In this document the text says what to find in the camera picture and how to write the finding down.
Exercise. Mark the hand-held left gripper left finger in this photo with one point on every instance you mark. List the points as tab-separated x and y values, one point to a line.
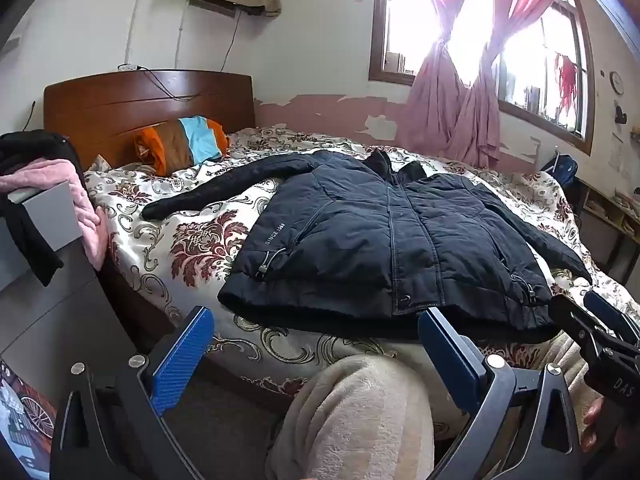
182	360

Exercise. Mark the pink fleece cloth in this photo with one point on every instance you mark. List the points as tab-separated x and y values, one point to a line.
87	220

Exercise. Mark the wooden storage shelf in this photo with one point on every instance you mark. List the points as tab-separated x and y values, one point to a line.
605	210

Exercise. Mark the grey cabinet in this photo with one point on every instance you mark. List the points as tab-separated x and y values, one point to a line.
50	220

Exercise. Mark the bicycle print poster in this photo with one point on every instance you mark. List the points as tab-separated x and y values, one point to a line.
25	410

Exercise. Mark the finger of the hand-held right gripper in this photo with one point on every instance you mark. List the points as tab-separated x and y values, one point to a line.
607	310
572	317

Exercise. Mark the blue backpack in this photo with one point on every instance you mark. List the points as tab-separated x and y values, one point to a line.
565	167

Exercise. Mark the wooden bed headboard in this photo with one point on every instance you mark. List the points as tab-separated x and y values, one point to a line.
125	105

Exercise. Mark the red hanging garment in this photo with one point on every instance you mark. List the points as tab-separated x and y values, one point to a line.
567	80

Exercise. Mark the white wall pipe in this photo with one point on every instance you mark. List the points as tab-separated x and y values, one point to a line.
134	25

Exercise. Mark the round wall clock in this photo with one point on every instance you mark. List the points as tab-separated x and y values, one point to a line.
617	82

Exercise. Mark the white power strip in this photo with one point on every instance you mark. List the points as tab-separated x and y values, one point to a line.
127	66

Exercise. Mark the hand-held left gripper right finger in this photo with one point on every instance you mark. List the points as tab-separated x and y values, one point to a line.
450	355

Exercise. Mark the dark navy padded jacket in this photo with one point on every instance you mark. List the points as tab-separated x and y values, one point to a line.
375	240

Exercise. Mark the dark wall shelf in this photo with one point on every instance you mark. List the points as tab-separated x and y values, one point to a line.
210	6

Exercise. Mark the black cloth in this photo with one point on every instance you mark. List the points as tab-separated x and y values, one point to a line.
25	147

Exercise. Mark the pink window curtain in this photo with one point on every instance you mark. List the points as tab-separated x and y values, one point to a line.
430	95
480	120

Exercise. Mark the person's right hand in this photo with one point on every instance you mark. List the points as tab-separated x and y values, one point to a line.
592	425

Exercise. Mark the pink curtains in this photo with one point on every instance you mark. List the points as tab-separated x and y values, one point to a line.
400	20

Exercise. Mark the cream fleece blanket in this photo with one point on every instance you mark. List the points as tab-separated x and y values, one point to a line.
350	410

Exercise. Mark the orange brown blue striped pillow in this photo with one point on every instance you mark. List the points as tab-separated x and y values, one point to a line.
185	142

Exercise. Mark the floral satin bedspread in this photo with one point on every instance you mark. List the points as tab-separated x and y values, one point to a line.
200	250

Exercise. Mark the black wall ornament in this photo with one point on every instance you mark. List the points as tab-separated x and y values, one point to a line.
620	116

